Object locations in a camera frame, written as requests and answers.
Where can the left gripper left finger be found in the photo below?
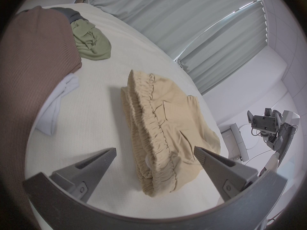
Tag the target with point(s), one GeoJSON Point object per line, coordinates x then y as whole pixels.
{"type": "Point", "coordinates": [79, 178]}

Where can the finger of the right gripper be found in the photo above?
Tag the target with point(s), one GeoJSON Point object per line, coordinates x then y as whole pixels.
{"type": "Point", "coordinates": [251, 118]}
{"type": "Point", "coordinates": [278, 118]}

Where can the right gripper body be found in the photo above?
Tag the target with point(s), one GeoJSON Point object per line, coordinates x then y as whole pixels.
{"type": "Point", "coordinates": [265, 122]}

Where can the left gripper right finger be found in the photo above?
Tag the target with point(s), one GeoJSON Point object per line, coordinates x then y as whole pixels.
{"type": "Point", "coordinates": [230, 178]}

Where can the tan shorts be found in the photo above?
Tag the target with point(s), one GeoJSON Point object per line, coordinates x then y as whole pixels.
{"type": "Point", "coordinates": [172, 118]}

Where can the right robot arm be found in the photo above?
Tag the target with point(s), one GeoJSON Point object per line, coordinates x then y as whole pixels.
{"type": "Point", "coordinates": [283, 135]}

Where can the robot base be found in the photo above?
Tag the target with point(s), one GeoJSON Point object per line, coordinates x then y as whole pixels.
{"type": "Point", "coordinates": [241, 142]}

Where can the bed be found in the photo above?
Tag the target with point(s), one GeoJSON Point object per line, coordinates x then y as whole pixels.
{"type": "Point", "coordinates": [108, 75]}

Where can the pale green curtain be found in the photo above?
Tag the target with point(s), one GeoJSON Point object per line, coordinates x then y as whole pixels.
{"type": "Point", "coordinates": [227, 51]}
{"type": "Point", "coordinates": [156, 13]}

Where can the white garment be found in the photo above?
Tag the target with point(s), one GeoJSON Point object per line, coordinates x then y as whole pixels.
{"type": "Point", "coordinates": [60, 97]}

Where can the brown garment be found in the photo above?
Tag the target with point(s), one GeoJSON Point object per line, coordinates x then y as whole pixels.
{"type": "Point", "coordinates": [36, 68]}

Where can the olive green garment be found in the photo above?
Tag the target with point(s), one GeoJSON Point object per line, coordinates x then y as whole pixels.
{"type": "Point", "coordinates": [93, 42]}

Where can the black garment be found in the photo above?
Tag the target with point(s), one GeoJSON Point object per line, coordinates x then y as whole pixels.
{"type": "Point", "coordinates": [69, 14]}

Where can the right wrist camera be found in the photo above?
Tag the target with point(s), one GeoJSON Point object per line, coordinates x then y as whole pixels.
{"type": "Point", "coordinates": [268, 112]}

